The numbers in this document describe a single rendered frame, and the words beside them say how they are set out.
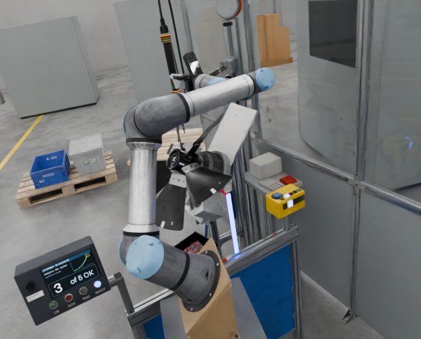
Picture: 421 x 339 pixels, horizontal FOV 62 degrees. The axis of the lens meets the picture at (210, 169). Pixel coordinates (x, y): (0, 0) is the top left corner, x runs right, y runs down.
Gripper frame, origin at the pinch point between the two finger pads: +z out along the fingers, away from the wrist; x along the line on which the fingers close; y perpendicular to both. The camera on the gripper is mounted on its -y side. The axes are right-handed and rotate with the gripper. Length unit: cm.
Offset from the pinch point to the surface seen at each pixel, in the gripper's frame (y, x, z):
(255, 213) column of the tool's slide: 123, 58, 44
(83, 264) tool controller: 47, -62, -35
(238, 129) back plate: 41, 34, 15
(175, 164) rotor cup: 46.1, -6.8, 11.0
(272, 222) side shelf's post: 115, 54, 17
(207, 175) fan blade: 49.1, 1.8, -6.1
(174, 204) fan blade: 66, -13, 7
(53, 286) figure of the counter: 50, -73, -36
